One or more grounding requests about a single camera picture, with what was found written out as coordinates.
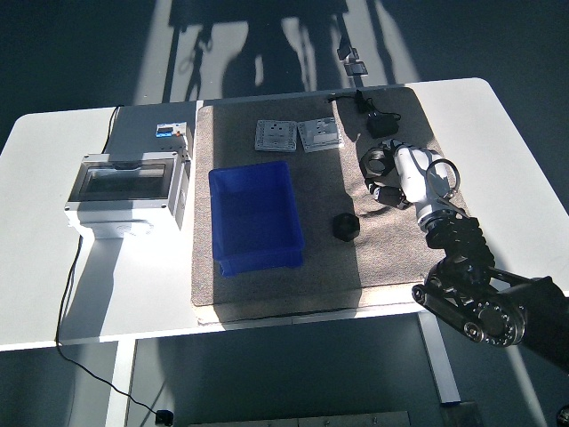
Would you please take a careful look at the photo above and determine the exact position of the grey metal floor plate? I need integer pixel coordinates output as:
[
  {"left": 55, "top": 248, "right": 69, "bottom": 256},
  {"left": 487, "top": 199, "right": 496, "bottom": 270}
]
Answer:
[{"left": 188, "top": 409, "right": 413, "bottom": 427}]

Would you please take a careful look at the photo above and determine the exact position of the blue plastic box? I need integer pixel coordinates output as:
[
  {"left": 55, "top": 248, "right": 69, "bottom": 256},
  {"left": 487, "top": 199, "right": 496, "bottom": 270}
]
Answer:
[{"left": 207, "top": 160, "right": 307, "bottom": 278}]

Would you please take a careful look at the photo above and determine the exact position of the grey electrical distribution box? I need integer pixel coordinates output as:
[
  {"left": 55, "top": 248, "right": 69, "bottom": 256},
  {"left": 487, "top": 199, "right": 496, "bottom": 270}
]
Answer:
[{"left": 63, "top": 148, "right": 194, "bottom": 242}]

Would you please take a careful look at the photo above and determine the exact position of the grey wall socket panel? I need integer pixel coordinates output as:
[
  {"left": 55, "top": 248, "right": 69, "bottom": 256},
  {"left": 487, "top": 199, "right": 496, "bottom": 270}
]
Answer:
[{"left": 253, "top": 118, "right": 298, "bottom": 154}]

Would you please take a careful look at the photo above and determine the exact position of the blue white circuit breaker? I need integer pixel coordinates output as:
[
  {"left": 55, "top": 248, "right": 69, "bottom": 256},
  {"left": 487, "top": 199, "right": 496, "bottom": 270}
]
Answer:
[{"left": 154, "top": 123, "right": 194, "bottom": 156}]

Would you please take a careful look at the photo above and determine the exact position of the white wall switch panel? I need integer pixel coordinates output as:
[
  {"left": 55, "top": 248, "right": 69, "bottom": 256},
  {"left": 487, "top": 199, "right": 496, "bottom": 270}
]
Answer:
[{"left": 296, "top": 116, "right": 346, "bottom": 154}]

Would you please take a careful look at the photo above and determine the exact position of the small black hex nut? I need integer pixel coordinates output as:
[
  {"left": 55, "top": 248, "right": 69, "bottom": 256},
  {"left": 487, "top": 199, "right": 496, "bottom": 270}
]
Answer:
[{"left": 333, "top": 213, "right": 361, "bottom": 243}]

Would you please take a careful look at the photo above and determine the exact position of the black power adapter plug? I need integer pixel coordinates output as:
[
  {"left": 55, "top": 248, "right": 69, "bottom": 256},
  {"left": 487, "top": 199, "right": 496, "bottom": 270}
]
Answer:
[{"left": 365, "top": 112, "right": 402, "bottom": 139}]

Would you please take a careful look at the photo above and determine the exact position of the white table leg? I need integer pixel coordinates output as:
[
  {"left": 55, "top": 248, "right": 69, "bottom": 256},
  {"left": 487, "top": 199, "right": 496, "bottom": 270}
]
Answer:
[
  {"left": 417, "top": 310, "right": 461, "bottom": 406},
  {"left": 103, "top": 339, "right": 137, "bottom": 427}
]

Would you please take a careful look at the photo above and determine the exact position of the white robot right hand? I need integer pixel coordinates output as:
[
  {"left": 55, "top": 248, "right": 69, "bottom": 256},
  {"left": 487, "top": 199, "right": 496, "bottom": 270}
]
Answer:
[{"left": 361, "top": 138, "right": 452, "bottom": 220}]

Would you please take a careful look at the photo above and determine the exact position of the black power cable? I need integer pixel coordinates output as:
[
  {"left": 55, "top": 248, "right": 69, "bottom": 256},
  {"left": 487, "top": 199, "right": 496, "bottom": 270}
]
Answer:
[{"left": 54, "top": 104, "right": 157, "bottom": 415}]

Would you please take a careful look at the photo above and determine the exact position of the black adapter cord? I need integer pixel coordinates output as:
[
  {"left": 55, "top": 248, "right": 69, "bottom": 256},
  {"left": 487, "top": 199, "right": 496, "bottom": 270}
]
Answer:
[{"left": 327, "top": 89, "right": 380, "bottom": 117}]

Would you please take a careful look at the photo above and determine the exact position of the grey-brown mat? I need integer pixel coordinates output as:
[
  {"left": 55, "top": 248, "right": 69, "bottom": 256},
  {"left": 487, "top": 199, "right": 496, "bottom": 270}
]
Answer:
[{"left": 190, "top": 86, "right": 472, "bottom": 326}]

